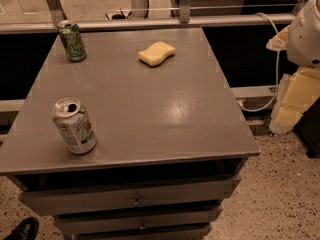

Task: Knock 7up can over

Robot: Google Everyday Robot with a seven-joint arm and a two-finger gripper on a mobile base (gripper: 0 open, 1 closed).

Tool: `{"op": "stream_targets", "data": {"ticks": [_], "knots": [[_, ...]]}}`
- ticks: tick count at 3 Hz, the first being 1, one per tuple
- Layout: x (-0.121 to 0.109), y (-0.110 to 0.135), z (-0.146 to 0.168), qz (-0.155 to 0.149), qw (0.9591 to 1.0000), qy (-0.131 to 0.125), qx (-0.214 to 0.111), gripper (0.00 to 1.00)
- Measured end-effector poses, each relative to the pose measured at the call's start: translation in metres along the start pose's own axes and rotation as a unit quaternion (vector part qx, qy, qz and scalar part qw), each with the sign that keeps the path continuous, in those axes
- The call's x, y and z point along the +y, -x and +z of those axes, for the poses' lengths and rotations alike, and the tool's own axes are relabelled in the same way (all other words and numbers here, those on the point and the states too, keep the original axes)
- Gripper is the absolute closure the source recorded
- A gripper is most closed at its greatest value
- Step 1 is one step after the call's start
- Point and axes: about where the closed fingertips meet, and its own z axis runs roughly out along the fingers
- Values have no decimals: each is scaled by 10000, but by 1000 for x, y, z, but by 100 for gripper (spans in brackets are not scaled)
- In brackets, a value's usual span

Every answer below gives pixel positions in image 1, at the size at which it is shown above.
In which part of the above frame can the bottom grey drawer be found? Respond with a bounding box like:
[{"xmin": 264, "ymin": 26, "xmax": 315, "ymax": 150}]
[{"xmin": 77, "ymin": 223, "xmax": 211, "ymax": 240}]

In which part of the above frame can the grey drawer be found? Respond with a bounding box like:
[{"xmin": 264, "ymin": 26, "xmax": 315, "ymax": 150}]
[
  {"xmin": 55, "ymin": 205, "xmax": 223, "ymax": 234},
  {"xmin": 20, "ymin": 175, "xmax": 241, "ymax": 216},
  {"xmin": 77, "ymin": 223, "xmax": 211, "ymax": 240}
]

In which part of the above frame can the white 7up can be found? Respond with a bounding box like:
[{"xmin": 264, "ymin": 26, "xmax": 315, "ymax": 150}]
[{"xmin": 52, "ymin": 97, "xmax": 97, "ymax": 154}]

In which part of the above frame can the black leather shoe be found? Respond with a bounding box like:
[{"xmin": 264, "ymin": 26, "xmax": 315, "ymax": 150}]
[{"xmin": 4, "ymin": 217, "xmax": 39, "ymax": 240}]

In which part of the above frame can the middle grey drawer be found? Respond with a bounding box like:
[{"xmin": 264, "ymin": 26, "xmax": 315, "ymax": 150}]
[{"xmin": 55, "ymin": 205, "xmax": 223, "ymax": 234}]

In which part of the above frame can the grey metal railing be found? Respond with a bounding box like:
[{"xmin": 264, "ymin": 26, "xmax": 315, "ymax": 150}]
[{"xmin": 0, "ymin": 0, "xmax": 308, "ymax": 34}]

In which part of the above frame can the grey drawer cabinet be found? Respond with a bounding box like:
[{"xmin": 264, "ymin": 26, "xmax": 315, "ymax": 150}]
[{"xmin": 0, "ymin": 27, "xmax": 261, "ymax": 240}]

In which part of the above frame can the yellow sponge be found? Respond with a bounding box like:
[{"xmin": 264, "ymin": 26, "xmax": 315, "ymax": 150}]
[{"xmin": 138, "ymin": 41, "xmax": 176, "ymax": 67}]

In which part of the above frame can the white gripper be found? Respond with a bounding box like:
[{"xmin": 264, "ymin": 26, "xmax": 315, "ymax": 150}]
[{"xmin": 266, "ymin": 0, "xmax": 320, "ymax": 134}]

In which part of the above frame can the green soda can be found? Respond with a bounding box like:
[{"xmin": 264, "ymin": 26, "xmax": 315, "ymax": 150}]
[{"xmin": 58, "ymin": 20, "xmax": 87, "ymax": 62}]

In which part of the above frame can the top grey drawer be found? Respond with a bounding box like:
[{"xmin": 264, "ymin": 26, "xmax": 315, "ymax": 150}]
[{"xmin": 20, "ymin": 175, "xmax": 241, "ymax": 216}]

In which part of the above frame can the white cable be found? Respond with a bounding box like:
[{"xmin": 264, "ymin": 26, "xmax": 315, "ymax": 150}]
[{"xmin": 237, "ymin": 12, "xmax": 282, "ymax": 113}]

